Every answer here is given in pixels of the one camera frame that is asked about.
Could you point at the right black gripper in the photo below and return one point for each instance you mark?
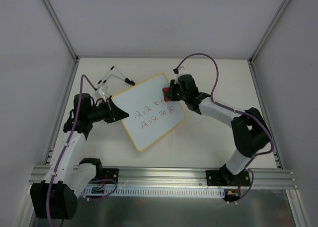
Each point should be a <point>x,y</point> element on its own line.
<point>174,93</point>

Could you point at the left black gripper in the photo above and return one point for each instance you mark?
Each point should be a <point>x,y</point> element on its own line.
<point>109,112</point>

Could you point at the red bone-shaped eraser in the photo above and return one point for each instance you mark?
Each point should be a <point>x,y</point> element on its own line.
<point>164,90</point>

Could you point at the yellow framed whiteboard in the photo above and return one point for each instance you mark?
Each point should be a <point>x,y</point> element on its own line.
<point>150,116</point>

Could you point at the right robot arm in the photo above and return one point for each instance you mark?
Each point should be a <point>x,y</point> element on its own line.
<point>251,135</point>

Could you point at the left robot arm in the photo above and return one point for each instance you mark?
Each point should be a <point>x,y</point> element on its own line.
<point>56,196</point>

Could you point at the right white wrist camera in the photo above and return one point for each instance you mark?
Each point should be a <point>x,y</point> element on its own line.
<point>179,71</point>

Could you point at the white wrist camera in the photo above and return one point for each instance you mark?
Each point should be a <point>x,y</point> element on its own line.
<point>101,92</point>
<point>179,71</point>

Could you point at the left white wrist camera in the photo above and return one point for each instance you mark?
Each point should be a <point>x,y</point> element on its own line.
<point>101,92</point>

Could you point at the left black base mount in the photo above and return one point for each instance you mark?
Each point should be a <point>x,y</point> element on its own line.
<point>107,176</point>

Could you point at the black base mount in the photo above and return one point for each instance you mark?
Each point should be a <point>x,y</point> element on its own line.
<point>107,176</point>
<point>217,178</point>

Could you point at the aluminium mounting rail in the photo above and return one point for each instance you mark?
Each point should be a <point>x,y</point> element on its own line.
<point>279,179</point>

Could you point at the slotted cable duct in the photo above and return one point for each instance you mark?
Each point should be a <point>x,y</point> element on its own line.
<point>200,192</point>

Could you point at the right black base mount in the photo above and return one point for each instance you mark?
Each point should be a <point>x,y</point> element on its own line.
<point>217,178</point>

